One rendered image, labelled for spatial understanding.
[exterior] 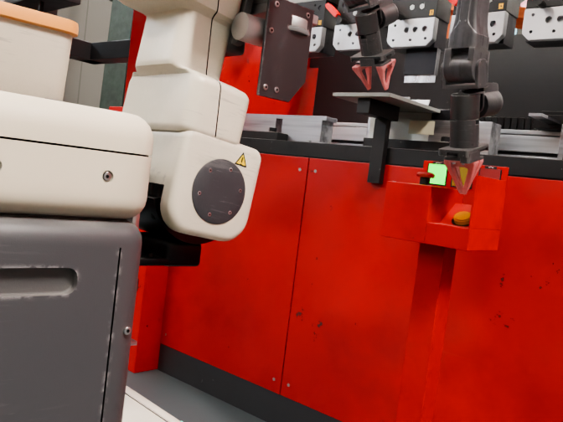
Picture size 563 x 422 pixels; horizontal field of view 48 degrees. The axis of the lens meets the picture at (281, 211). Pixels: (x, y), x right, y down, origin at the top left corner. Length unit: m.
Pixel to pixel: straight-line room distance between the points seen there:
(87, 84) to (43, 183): 4.87
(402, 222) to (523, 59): 1.11
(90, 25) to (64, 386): 4.97
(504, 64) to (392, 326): 1.06
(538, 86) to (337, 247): 0.91
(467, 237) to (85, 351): 0.80
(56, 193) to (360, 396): 1.28
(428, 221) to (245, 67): 1.38
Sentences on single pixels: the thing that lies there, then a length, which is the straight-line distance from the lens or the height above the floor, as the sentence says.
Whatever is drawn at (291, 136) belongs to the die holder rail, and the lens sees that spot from 2.12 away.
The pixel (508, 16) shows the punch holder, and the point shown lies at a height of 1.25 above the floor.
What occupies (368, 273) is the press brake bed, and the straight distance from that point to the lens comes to 1.77.
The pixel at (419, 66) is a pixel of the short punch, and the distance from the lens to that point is 1.91.
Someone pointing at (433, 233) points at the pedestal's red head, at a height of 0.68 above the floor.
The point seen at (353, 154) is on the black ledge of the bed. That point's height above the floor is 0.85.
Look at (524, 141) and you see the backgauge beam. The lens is 2.00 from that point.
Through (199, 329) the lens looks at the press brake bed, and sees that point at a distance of 2.25.
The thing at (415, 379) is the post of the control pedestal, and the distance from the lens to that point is 1.44.
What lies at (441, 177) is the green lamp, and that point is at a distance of 1.50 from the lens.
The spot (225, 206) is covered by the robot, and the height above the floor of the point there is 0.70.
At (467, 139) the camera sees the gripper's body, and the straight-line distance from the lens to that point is 1.31.
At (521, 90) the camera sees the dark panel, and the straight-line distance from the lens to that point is 2.32.
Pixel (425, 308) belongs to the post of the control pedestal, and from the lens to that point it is 1.40.
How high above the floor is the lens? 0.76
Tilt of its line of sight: 3 degrees down
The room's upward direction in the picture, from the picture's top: 7 degrees clockwise
